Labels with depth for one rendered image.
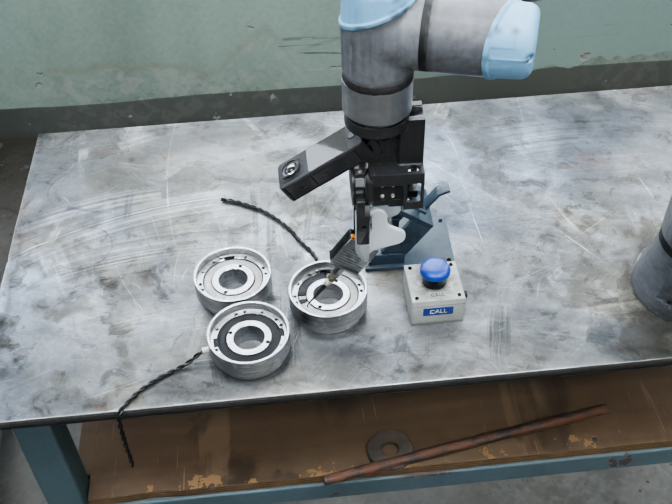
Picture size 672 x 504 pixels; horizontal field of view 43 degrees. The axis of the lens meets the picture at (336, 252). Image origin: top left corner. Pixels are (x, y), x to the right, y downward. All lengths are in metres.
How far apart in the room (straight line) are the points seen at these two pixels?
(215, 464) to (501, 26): 0.79
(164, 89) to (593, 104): 1.62
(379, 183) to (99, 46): 1.92
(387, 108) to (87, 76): 2.03
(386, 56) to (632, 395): 0.79
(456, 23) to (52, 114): 2.23
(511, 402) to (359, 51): 0.72
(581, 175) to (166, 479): 0.79
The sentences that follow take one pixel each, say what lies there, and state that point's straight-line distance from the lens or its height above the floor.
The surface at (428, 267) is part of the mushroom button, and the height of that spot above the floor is 0.87.
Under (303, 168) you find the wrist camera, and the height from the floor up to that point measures 1.06.
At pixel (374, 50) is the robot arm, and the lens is 0.86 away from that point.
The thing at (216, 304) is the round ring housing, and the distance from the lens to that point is 1.15.
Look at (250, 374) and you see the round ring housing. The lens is 1.08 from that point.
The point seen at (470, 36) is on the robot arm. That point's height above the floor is 1.25.
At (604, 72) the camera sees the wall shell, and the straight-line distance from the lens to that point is 3.07.
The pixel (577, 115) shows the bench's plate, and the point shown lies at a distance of 1.55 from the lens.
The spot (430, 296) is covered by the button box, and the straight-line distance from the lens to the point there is 1.12.
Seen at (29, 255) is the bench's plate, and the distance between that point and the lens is 1.33.
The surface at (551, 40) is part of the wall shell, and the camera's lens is 2.93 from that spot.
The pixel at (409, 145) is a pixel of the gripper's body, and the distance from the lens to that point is 0.95.
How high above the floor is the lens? 1.66
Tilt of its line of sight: 44 degrees down
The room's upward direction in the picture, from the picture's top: 2 degrees counter-clockwise
